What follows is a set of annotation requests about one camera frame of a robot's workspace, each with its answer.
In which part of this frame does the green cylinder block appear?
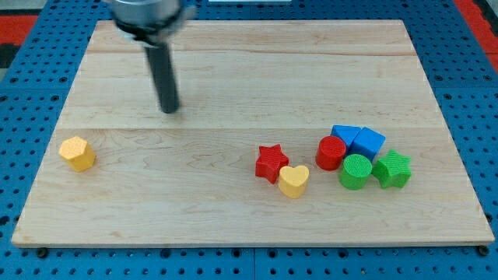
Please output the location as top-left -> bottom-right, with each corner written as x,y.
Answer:
338,154 -> 373,191

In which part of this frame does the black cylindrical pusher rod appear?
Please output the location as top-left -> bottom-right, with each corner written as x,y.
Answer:
145,44 -> 180,114

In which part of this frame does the red star block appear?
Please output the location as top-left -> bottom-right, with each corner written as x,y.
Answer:
255,144 -> 289,184

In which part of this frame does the blue cube block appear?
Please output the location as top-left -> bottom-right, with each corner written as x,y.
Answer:
348,127 -> 386,162

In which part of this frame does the red cylinder block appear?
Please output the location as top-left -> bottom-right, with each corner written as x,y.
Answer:
315,135 -> 347,171

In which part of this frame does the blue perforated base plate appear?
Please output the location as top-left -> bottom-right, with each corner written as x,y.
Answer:
1,0 -> 497,279

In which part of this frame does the light wooden board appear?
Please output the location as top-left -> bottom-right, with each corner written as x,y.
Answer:
12,20 -> 494,248

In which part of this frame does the yellow hexagon block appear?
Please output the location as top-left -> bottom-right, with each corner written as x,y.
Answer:
58,136 -> 96,173

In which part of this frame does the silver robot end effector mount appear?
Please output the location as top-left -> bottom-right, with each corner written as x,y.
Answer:
109,0 -> 197,44

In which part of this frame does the blue triangular block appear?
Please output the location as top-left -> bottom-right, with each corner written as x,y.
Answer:
331,124 -> 361,149

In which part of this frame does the green star block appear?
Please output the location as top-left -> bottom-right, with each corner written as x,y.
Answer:
371,149 -> 412,189

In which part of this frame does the yellow heart block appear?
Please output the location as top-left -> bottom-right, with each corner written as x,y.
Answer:
278,165 -> 310,198

